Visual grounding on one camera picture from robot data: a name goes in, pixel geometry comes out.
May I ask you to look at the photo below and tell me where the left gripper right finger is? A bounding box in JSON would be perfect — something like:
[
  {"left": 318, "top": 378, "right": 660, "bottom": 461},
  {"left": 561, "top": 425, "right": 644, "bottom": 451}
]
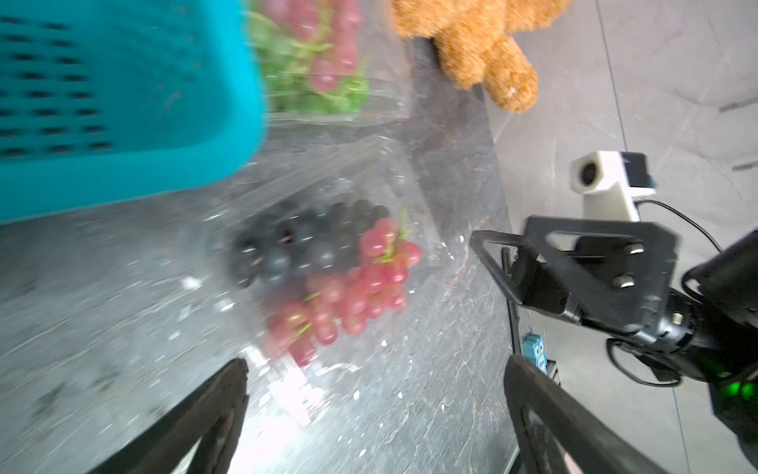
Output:
[{"left": 503, "top": 355, "right": 664, "bottom": 473}]

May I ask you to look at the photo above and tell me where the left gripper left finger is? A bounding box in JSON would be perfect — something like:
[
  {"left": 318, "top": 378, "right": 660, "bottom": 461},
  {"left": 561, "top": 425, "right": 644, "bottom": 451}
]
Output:
[{"left": 91, "top": 357, "right": 249, "bottom": 473}]

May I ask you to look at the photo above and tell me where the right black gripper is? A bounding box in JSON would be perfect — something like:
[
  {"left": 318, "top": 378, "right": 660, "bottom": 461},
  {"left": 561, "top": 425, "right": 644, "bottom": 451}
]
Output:
[{"left": 469, "top": 216, "right": 757, "bottom": 385}]

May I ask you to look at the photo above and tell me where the red grape bunch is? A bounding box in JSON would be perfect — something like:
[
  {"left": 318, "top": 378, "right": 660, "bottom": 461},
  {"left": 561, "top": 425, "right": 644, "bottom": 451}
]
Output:
[
  {"left": 265, "top": 216, "right": 422, "bottom": 367},
  {"left": 246, "top": 1, "right": 363, "bottom": 94}
]

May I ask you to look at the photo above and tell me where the clear clamshell container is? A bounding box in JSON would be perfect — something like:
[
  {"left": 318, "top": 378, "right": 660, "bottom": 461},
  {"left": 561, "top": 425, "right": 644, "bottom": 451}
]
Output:
[
  {"left": 195, "top": 136, "right": 451, "bottom": 378},
  {"left": 245, "top": 0, "right": 413, "bottom": 126}
]

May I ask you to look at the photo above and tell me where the teal plastic basket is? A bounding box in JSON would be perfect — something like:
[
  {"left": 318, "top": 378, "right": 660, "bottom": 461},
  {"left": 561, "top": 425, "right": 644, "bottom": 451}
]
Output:
[{"left": 1, "top": 1, "right": 268, "bottom": 222}]

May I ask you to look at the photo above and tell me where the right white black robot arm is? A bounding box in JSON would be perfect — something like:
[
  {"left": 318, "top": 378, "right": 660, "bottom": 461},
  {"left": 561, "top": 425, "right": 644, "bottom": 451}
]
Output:
[{"left": 470, "top": 216, "right": 757, "bottom": 473}]

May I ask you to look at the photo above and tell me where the blue owl toy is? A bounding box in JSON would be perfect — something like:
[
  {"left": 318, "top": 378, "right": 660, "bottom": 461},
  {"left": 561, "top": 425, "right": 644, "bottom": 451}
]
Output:
[{"left": 522, "top": 333, "right": 548, "bottom": 373}]

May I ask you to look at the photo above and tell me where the brown teddy bear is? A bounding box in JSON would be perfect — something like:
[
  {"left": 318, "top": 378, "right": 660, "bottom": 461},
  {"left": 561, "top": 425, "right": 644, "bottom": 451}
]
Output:
[{"left": 391, "top": 0, "right": 570, "bottom": 114}]

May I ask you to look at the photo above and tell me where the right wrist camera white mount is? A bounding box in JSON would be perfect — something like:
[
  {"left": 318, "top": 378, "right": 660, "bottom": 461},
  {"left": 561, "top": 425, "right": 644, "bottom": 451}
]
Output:
[{"left": 570, "top": 151, "right": 655, "bottom": 222}]

